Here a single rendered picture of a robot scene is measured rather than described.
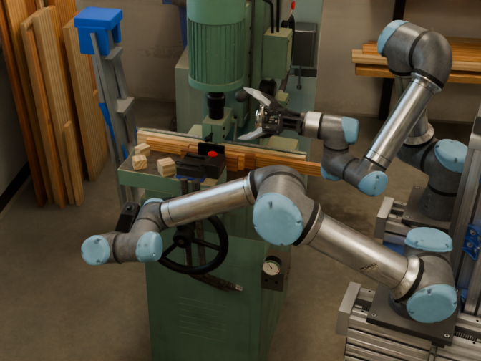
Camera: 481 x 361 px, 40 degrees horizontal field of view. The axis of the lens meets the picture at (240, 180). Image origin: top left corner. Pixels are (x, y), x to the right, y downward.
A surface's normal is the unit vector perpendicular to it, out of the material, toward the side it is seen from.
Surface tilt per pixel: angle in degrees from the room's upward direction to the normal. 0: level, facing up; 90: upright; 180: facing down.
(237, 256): 90
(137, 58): 90
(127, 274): 0
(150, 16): 90
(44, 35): 87
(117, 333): 0
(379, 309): 0
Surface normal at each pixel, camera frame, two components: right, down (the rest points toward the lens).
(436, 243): 0.04, -0.91
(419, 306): -0.04, 0.58
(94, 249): -0.22, 0.02
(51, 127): 0.99, 0.05
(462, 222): -0.38, 0.49
